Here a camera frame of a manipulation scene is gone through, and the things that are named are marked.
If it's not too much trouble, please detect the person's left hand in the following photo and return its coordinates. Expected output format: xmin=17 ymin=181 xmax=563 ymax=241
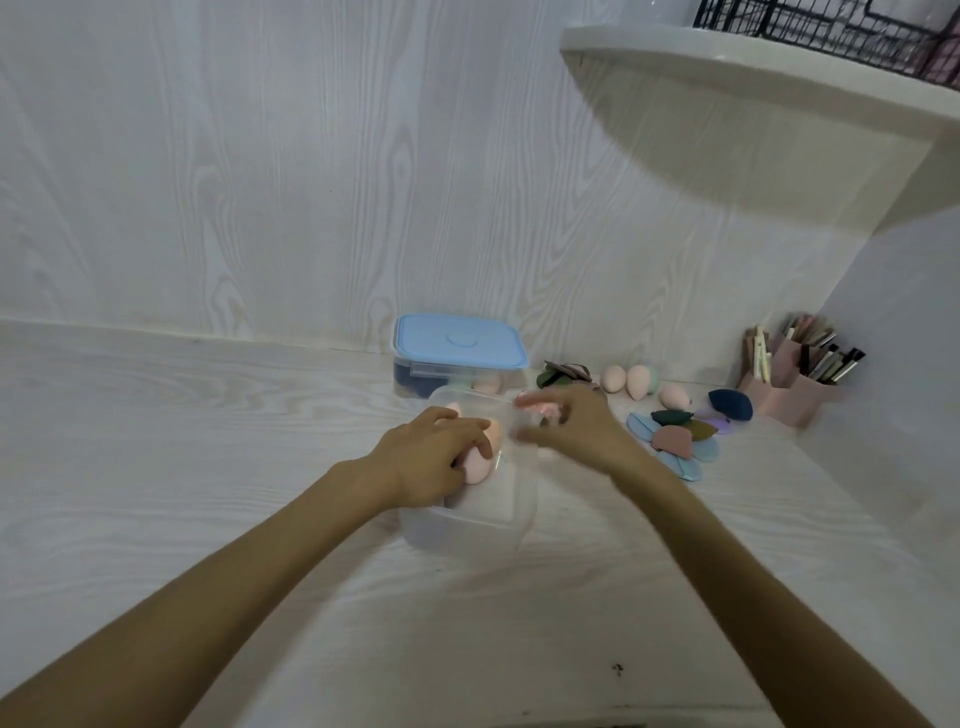
xmin=367 ymin=407 xmax=498 ymax=513

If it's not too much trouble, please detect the person's right hand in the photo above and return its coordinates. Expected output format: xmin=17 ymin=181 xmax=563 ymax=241
xmin=513 ymin=385 xmax=640 ymax=479

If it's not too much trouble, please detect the person's right forearm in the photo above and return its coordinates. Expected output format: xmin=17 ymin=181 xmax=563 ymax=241
xmin=610 ymin=442 xmax=933 ymax=728

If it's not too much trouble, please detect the person's left forearm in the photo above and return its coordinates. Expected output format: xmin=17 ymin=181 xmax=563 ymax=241
xmin=0 ymin=456 xmax=400 ymax=728

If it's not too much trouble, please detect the dark green makeup puff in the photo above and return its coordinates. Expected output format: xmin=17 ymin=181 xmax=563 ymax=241
xmin=535 ymin=360 xmax=602 ymax=392

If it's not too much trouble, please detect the clear open plastic container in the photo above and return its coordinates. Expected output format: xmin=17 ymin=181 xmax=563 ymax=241
xmin=397 ymin=385 xmax=543 ymax=565

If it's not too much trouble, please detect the plastic container with blue lid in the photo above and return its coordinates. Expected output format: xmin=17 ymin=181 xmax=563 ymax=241
xmin=390 ymin=312 xmax=529 ymax=400

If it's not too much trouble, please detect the pile of coloured makeup puffs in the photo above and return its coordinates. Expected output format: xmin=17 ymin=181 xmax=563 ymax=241
xmin=625 ymin=408 xmax=723 ymax=483

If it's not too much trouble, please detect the dark blue makeup sponge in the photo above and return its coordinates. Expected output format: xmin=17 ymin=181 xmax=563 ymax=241
xmin=708 ymin=387 xmax=754 ymax=423

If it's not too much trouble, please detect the pink desk organizer holder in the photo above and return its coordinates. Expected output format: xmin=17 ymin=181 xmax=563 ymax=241
xmin=738 ymin=334 xmax=843 ymax=430

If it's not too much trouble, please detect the bunch of makeup brushes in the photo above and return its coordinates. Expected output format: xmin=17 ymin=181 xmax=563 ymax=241
xmin=744 ymin=313 xmax=868 ymax=385

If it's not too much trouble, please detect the white wall shelf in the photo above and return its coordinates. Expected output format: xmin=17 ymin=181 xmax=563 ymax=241
xmin=558 ymin=25 xmax=960 ymax=144

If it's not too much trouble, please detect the black wire basket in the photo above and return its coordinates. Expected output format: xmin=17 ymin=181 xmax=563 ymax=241
xmin=693 ymin=0 xmax=960 ymax=79

